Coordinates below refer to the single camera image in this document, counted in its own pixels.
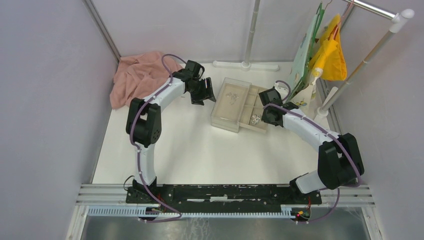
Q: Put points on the green cartoon print cloth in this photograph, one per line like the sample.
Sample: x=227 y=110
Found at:
x=299 y=65

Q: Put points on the beige compartment tray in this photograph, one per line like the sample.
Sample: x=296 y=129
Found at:
x=252 y=111

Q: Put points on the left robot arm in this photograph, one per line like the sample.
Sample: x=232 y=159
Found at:
x=144 y=120

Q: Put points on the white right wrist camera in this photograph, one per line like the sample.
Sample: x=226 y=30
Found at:
x=280 y=87

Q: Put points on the yellow garment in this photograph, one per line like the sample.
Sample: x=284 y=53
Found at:
x=328 y=62

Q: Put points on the clear acrylic box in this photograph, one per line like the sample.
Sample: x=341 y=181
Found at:
x=226 y=125

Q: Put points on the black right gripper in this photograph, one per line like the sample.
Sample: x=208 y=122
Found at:
x=264 y=117

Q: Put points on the green hanger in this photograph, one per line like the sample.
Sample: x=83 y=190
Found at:
x=315 y=30

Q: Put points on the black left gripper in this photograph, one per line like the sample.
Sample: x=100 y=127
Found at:
x=199 y=100

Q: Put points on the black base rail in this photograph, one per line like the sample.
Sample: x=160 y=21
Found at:
x=220 y=198

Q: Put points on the pink crumpled cloth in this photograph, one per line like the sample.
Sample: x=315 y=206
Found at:
x=138 y=76

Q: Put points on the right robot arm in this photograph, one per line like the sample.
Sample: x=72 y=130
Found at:
x=339 y=159

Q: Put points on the cream cartoon print garment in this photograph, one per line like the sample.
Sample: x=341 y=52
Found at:
x=304 y=97

